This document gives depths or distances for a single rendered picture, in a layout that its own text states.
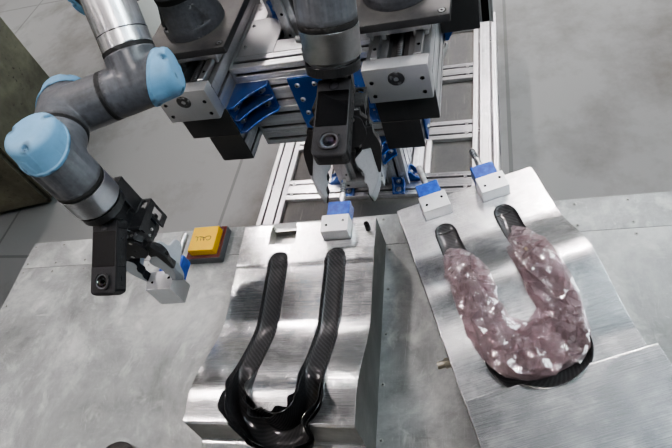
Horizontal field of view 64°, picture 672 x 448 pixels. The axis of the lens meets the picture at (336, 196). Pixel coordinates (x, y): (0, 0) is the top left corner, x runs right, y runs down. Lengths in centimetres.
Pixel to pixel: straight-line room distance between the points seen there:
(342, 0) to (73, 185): 43
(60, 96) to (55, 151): 11
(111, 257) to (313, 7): 47
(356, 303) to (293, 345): 12
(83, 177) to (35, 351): 59
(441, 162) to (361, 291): 110
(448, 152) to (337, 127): 134
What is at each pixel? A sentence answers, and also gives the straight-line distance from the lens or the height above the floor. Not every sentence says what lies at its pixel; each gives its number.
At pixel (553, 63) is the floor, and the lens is 260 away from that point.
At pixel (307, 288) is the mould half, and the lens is 94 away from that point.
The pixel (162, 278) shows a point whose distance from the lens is 99.
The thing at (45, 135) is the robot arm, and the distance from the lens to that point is 77.
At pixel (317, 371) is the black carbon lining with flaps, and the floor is 92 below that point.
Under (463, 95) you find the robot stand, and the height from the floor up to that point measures 21.
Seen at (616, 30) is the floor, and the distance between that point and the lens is 277.
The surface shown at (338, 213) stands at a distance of 98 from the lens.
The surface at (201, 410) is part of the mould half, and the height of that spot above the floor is 93.
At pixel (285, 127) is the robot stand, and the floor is 74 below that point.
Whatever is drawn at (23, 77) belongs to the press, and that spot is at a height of 46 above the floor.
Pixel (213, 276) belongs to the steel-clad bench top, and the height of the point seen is 80.
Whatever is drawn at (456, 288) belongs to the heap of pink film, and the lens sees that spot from 84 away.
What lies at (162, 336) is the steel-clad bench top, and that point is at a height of 80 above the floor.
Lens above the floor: 166
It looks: 48 degrees down
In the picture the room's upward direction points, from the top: 24 degrees counter-clockwise
